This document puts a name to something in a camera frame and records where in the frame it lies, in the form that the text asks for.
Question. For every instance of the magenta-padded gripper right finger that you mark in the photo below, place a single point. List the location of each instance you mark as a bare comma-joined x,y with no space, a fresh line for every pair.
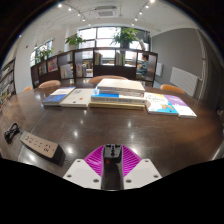
141,173

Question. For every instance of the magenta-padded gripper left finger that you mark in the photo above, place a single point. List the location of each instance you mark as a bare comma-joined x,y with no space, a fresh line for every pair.
81,173

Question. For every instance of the black charger with red button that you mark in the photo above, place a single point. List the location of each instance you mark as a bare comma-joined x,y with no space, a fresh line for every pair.
112,154

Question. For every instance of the black power strip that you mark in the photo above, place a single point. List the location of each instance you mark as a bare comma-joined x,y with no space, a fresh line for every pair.
38,145

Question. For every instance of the cyan illustrated book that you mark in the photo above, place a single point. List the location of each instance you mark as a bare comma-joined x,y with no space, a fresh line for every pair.
160,104

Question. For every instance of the large tan book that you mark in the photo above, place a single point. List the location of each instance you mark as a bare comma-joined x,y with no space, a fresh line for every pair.
113,105

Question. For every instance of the white thin book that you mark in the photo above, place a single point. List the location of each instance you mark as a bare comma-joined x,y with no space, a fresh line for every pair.
78,97

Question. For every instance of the blue and white book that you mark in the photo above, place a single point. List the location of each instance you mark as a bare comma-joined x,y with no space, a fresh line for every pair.
116,99

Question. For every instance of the purple book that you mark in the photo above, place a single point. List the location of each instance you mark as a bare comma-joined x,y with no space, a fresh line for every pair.
183,106

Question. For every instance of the orange chair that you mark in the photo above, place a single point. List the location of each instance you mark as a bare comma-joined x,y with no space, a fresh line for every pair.
49,83
172,88
27,88
95,79

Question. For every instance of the white thick book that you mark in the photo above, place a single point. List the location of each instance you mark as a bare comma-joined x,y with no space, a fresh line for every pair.
121,85

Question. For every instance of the low dark shelf unit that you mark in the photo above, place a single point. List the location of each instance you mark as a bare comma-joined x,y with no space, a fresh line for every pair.
110,71

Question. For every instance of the person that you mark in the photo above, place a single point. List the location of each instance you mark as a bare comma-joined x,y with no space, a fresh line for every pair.
143,66

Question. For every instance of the large green potted plant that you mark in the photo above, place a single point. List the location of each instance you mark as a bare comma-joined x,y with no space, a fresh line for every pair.
126,35

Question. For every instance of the ceiling air conditioner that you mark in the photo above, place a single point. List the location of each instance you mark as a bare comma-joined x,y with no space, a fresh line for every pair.
106,11

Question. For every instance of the ceiling spotlights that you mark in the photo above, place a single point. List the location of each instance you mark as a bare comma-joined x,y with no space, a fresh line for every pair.
60,5

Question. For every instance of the small white wall radiator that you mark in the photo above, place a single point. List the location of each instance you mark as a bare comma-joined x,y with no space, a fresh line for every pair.
159,69

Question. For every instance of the tall wall bookshelf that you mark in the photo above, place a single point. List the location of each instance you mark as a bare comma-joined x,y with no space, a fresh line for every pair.
6,83

